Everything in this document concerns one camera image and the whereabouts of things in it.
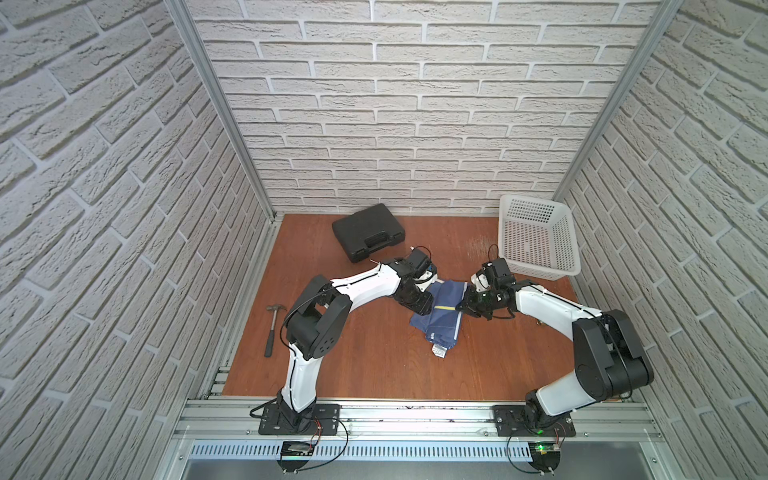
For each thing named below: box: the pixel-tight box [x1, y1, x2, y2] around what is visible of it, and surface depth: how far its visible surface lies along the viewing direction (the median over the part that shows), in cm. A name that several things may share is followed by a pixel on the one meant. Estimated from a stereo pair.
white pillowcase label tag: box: [431, 344, 448, 359], surface depth 85 cm
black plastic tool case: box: [332, 203, 405, 263], surface depth 110 cm
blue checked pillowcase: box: [410, 280, 467, 350], surface depth 91 cm
